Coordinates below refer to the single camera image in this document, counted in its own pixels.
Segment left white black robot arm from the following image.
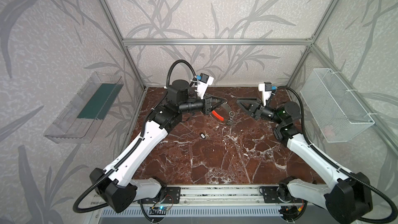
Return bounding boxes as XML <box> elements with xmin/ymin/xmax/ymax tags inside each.
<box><xmin>90</xmin><ymin>75</ymin><xmax>225</xmax><ymax>213</ymax></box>

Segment aluminium frame profiles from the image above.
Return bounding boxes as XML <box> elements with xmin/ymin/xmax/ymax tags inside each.
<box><xmin>98</xmin><ymin>0</ymin><xmax>398</xmax><ymax>155</ymax></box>

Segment right wiring bundle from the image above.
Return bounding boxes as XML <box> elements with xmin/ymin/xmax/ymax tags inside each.
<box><xmin>279</xmin><ymin>203</ymin><xmax>307</xmax><ymax>222</ymax></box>

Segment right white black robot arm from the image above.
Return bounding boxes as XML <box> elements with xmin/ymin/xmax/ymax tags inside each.
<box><xmin>237</xmin><ymin>97</ymin><xmax>373</xmax><ymax>224</ymax></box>

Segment key with black tag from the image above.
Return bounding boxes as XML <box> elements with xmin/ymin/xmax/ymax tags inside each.
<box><xmin>200</xmin><ymin>133</ymin><xmax>208</xmax><ymax>139</ymax></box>

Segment clear plastic wall bin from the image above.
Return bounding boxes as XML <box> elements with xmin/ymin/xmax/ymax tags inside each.
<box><xmin>44</xmin><ymin>72</ymin><xmax>124</xmax><ymax>144</ymax></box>

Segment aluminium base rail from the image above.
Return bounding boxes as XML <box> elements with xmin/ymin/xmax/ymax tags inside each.
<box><xmin>90</xmin><ymin>184</ymin><xmax>352</xmax><ymax>207</ymax></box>

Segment white wire mesh basket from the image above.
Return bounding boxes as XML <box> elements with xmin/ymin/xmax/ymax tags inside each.
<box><xmin>301</xmin><ymin>68</ymin><xmax>375</xmax><ymax>143</ymax></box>

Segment left black corrugated cable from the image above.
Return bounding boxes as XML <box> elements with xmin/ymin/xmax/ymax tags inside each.
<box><xmin>73</xmin><ymin>60</ymin><xmax>197</xmax><ymax>214</ymax></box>

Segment left circuit board with wires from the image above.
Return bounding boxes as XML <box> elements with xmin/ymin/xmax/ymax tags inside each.
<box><xmin>149</xmin><ymin>205</ymin><xmax>173</xmax><ymax>215</ymax></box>

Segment right black corrugated cable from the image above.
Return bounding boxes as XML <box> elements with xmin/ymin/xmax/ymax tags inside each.
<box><xmin>275</xmin><ymin>85</ymin><xmax>398</xmax><ymax>224</ymax></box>

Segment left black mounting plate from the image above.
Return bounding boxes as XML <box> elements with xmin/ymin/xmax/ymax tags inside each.
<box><xmin>142</xmin><ymin>186</ymin><xmax>181</xmax><ymax>204</ymax></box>

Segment black corrugated cable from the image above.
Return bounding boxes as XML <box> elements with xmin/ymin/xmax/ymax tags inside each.
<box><xmin>275</xmin><ymin>85</ymin><xmax>398</xmax><ymax>224</ymax></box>
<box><xmin>73</xmin><ymin>60</ymin><xmax>197</xmax><ymax>214</ymax></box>

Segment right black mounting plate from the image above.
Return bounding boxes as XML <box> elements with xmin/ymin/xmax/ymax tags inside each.
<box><xmin>259</xmin><ymin>186</ymin><xmax>283</xmax><ymax>204</ymax></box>

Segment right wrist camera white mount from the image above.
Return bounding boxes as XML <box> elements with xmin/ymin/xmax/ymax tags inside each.
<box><xmin>258</xmin><ymin>82</ymin><xmax>277</xmax><ymax>106</ymax></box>

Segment black mounting plate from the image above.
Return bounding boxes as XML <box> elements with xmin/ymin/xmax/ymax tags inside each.
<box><xmin>259</xmin><ymin>186</ymin><xmax>283</xmax><ymax>204</ymax></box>
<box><xmin>142</xmin><ymin>186</ymin><xmax>181</xmax><ymax>204</ymax></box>

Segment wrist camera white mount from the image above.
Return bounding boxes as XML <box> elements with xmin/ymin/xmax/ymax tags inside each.
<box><xmin>258</xmin><ymin>82</ymin><xmax>277</xmax><ymax>106</ymax></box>
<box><xmin>195</xmin><ymin>73</ymin><xmax>214</xmax><ymax>100</ymax></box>

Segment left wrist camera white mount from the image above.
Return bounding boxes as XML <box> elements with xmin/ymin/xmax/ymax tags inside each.
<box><xmin>195</xmin><ymin>73</ymin><xmax>214</xmax><ymax>100</ymax></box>

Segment metal keyring plate red handle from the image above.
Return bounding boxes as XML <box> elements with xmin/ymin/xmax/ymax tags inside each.
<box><xmin>211</xmin><ymin>103</ymin><xmax>236</xmax><ymax>125</ymax></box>

